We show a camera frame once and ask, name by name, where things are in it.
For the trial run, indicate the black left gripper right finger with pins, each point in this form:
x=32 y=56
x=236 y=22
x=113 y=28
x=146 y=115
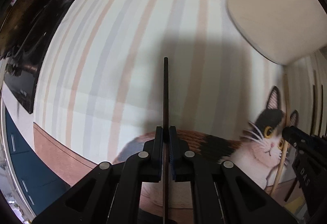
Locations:
x=188 y=166

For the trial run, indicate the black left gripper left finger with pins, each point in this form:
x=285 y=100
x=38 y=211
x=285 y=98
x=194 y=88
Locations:
x=144 y=166

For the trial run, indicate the finger of the black right gripper seen afar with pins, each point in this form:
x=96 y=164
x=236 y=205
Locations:
x=302 y=141

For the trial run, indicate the striped cat placemat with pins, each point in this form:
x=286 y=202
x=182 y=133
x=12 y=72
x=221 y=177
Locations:
x=99 y=95

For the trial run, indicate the blue cabinet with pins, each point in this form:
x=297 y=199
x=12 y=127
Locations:
x=40 y=185

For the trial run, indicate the black stovetop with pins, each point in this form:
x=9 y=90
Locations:
x=26 y=33

